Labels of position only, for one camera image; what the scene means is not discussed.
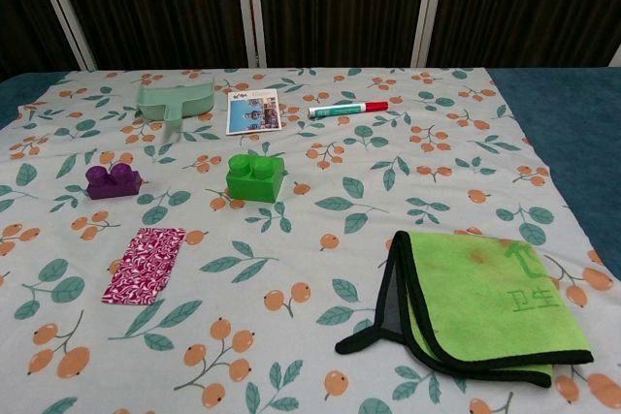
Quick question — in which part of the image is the green cloth with black trim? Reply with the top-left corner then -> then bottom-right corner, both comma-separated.
335,230 -> 595,389

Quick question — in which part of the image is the small purple object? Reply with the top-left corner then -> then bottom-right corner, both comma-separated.
85,163 -> 144,201

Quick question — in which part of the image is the white partition post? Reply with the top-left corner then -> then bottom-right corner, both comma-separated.
601,38 -> 621,68
234,0 -> 268,68
411,0 -> 447,68
33,0 -> 98,71

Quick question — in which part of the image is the green building block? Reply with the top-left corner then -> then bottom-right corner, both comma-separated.
226,152 -> 285,204

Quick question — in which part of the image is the red and green marker pen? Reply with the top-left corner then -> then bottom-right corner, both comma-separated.
308,100 -> 390,120

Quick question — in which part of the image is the photo postcard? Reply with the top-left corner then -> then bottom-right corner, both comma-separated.
225,88 -> 283,136

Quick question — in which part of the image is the mint green dustpan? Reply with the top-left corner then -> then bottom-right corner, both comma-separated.
135,75 -> 215,144

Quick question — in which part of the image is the dark slatted partition panel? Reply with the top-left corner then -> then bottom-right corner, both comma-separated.
0,0 -> 82,83
48,0 -> 253,71
254,0 -> 433,68
429,0 -> 621,68

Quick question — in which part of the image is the floral tablecloth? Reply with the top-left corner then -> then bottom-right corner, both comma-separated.
0,67 -> 621,414

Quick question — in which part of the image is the pink patterned pouch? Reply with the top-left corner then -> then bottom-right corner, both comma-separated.
101,227 -> 187,307

